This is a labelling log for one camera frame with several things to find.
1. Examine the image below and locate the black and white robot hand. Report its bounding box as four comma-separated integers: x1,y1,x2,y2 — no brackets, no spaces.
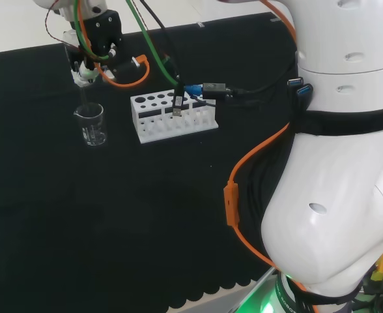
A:
62,9,134,87

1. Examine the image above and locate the clear glass beaker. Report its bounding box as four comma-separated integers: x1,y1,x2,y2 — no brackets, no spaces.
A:
73,103,108,147

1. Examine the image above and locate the white test tube rack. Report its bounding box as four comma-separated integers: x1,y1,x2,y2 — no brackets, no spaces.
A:
130,90,220,145

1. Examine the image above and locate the blue USB connector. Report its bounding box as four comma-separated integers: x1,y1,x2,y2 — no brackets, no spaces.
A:
184,84,205,97

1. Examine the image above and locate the black USB hub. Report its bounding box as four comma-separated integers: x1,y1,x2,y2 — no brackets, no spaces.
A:
202,82,234,101

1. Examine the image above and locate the black bench cloth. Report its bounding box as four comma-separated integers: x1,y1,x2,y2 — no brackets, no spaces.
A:
0,12,299,313

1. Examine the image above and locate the green cable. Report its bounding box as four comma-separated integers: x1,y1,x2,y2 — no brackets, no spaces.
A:
74,0,111,62
125,0,180,87

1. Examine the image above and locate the orange cable loop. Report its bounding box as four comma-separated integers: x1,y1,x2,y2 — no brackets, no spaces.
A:
94,54,151,88

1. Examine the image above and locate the black USB cable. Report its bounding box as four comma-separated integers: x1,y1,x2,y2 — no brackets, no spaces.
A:
140,0,184,119

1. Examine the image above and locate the black hub cable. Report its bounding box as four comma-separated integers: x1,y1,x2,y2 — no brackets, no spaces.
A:
231,63,298,106

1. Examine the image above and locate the orange flat cable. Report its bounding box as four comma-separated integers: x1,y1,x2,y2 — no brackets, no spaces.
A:
223,0,320,313

